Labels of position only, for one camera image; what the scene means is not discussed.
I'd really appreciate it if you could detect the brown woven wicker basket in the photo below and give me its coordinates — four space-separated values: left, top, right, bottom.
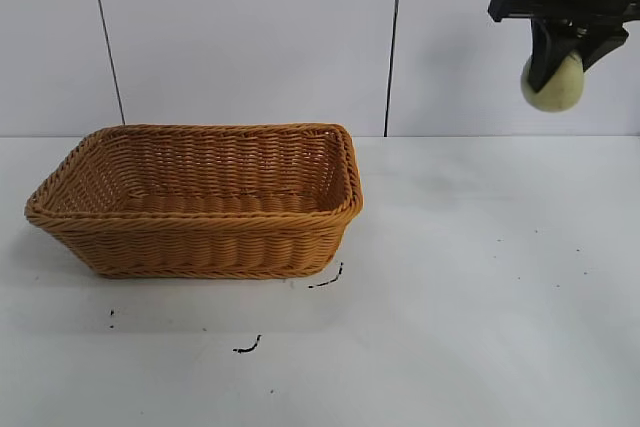
23 121 366 281

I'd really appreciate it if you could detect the pale yellow round fruit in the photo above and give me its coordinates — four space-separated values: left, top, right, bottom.
519 49 586 114

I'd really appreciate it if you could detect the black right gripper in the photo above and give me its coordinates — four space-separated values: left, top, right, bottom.
488 0 640 94

